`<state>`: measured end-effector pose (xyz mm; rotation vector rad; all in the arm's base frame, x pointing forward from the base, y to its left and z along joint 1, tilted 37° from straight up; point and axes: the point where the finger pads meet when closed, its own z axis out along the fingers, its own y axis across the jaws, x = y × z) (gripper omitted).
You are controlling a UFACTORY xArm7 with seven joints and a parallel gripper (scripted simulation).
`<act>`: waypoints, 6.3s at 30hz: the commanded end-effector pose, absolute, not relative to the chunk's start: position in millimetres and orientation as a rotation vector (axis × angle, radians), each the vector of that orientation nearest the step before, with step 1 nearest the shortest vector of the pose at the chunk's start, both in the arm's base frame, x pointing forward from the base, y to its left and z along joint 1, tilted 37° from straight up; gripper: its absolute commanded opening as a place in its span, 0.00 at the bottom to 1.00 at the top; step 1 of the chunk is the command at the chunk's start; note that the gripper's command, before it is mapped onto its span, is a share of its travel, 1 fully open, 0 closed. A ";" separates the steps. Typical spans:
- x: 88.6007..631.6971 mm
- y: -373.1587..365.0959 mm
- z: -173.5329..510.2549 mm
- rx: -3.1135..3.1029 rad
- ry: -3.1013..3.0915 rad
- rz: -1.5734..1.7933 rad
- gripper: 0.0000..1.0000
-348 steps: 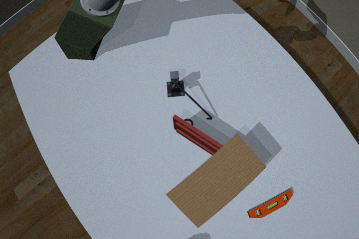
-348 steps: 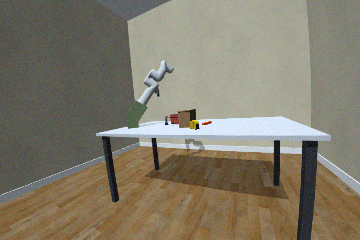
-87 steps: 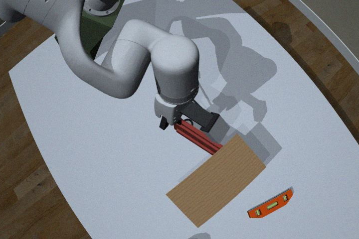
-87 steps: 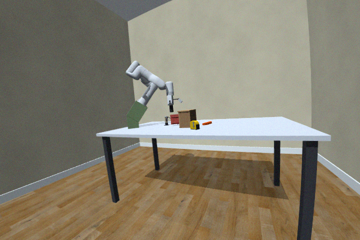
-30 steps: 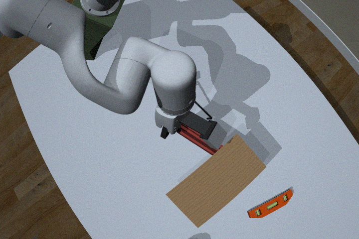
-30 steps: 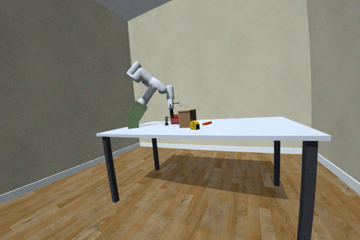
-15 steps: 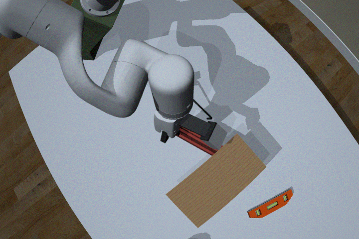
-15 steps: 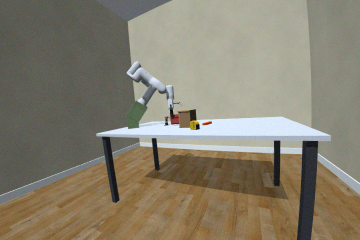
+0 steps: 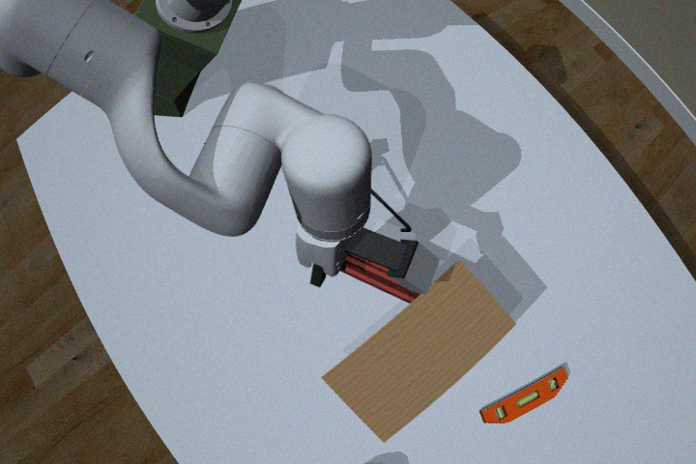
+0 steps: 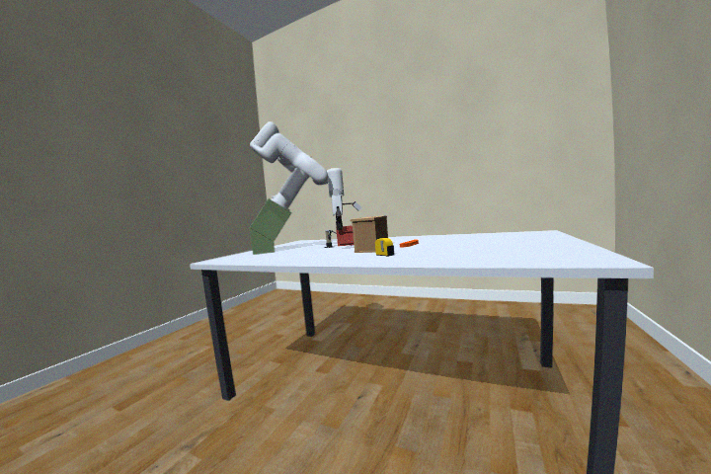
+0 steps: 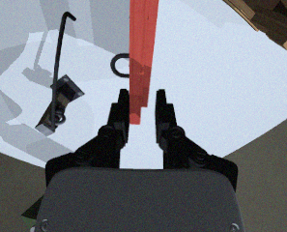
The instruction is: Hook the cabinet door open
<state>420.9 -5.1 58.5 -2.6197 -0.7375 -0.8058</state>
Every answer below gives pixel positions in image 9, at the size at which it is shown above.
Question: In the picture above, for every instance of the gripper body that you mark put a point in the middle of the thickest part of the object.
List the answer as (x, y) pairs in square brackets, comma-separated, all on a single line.
[(328, 254)]

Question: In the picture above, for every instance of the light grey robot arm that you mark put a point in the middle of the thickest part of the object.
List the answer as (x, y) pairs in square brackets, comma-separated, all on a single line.
[(110, 58)]

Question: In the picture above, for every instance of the orange spirit level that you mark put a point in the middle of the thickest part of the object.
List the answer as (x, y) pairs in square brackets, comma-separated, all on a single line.
[(510, 405)]

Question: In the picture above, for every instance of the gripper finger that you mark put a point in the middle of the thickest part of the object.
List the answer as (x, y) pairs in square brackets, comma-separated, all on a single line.
[(318, 275)]

